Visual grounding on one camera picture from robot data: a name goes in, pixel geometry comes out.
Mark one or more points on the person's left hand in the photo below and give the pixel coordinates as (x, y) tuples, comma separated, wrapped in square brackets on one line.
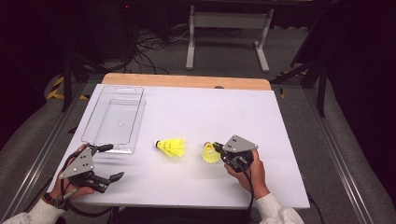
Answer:
[(73, 192)]

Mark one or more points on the small yellow tape strip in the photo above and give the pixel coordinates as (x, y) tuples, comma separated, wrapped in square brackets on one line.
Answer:
[(281, 93)]

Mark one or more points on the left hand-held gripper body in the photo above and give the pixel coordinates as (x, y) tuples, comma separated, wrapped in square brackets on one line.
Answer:
[(81, 163)]

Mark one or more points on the yellow and black hazard tape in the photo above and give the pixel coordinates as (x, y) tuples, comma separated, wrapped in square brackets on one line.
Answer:
[(53, 92)]

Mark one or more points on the person's right hand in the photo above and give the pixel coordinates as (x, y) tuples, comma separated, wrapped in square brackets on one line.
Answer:
[(258, 177)]

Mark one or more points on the white metal desk frame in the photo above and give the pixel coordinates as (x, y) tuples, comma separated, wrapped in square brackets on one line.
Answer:
[(229, 20)]

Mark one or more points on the yellow shuttlecock with black-banded cork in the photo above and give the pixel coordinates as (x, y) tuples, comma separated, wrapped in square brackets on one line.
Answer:
[(168, 146)]

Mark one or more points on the white cover sheet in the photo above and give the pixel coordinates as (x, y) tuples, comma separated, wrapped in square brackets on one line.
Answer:
[(218, 109)]

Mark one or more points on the clear plastic container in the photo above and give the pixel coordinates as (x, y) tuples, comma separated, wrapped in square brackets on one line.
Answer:
[(118, 118)]

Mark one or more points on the yellow shuttlecock with white cork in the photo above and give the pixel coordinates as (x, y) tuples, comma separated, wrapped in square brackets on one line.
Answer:
[(210, 156)]

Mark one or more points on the black metal stand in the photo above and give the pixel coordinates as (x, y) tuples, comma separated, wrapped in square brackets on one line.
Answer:
[(66, 90), (321, 93)]

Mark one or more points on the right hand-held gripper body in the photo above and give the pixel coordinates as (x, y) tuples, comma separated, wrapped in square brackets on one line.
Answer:
[(239, 144)]

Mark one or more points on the dark wristband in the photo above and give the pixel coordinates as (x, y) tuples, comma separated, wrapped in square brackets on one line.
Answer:
[(51, 199)]

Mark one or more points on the aluminium rail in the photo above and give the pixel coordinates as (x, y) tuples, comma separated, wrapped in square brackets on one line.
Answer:
[(339, 165), (40, 155)]

